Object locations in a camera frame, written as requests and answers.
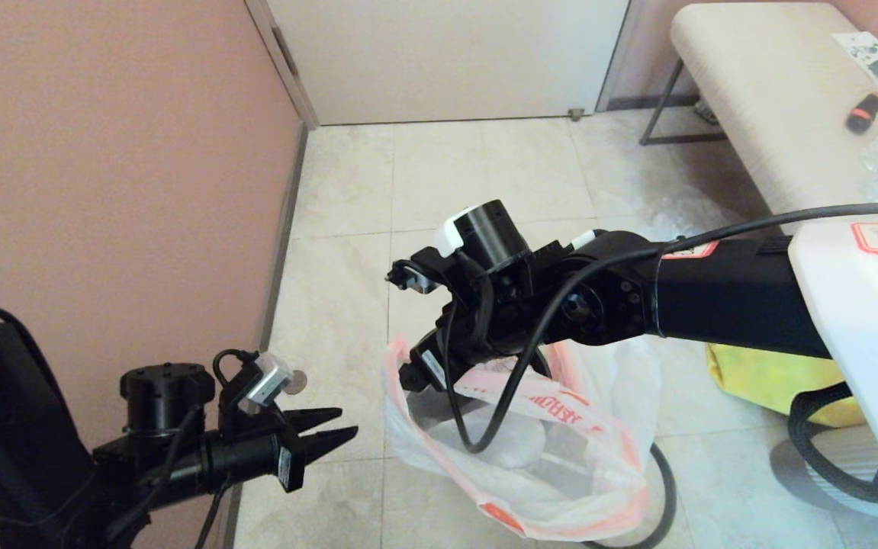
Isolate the used translucent trash bag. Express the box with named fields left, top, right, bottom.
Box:
left=553, top=335, right=664, bottom=458

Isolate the white red plastic bag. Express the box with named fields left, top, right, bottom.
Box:
left=384, top=335, right=653, bottom=542

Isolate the black bin ring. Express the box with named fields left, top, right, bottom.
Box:
left=584, top=442, right=677, bottom=549

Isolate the grey ribbed robot base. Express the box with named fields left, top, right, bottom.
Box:
left=774, top=423, right=878, bottom=523

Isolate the crumpled clear plastic bag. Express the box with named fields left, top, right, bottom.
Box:
left=637, top=194, right=752, bottom=241

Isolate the yellow shopping bag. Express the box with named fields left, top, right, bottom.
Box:
left=706, top=343, right=867, bottom=428

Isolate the black left wrist motor cylinder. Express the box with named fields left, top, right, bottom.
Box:
left=120, top=362, right=216, bottom=437

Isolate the white door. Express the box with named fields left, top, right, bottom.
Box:
left=265, top=0, right=630, bottom=126

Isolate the light wood-grain table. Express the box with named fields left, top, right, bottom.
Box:
left=671, top=2, right=878, bottom=230

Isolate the black orange marker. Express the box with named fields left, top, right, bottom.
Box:
left=844, top=93, right=878, bottom=136

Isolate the black and white booklet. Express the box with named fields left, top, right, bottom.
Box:
left=831, top=30, right=878, bottom=92

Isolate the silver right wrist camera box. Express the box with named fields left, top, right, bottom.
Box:
left=387, top=259, right=439, bottom=295

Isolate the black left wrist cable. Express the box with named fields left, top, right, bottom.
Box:
left=0, top=297, right=260, bottom=549

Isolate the black metal table frame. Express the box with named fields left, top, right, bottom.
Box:
left=641, top=59, right=725, bottom=146

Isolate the grey door frame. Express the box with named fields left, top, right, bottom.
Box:
left=244, top=0, right=645, bottom=130

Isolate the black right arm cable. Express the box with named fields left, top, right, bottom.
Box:
left=442, top=201, right=878, bottom=504

